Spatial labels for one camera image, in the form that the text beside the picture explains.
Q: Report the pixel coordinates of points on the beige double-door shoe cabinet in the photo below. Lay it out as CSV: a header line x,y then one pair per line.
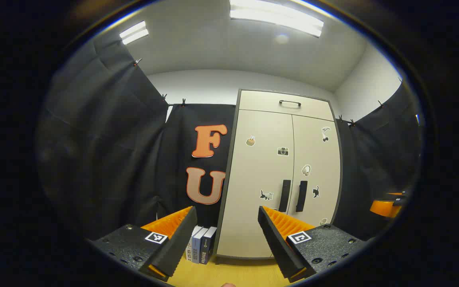
x,y
235,101

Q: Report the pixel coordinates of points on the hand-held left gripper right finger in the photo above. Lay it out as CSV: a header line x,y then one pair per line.
x,y
275,245

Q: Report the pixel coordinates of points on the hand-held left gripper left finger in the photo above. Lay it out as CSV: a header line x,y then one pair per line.
x,y
177,243

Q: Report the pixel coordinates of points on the black backdrop cloth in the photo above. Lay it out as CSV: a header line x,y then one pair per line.
x,y
377,159
106,151

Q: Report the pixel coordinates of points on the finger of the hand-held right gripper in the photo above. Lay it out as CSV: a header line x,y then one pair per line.
x,y
385,208

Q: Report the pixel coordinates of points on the beige cabinet drawer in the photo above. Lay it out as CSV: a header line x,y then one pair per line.
x,y
261,101

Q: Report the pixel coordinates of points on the small ceiling light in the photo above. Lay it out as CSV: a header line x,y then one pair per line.
x,y
134,32

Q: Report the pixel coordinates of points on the large ceiling light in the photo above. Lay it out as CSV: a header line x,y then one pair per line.
x,y
277,18

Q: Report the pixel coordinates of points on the beige cabinet door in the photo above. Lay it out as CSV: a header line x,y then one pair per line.
x,y
317,159
253,175

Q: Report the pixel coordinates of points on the white book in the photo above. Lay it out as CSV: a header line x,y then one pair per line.
x,y
193,243

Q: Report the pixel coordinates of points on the light blue book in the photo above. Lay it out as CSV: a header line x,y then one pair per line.
x,y
199,245

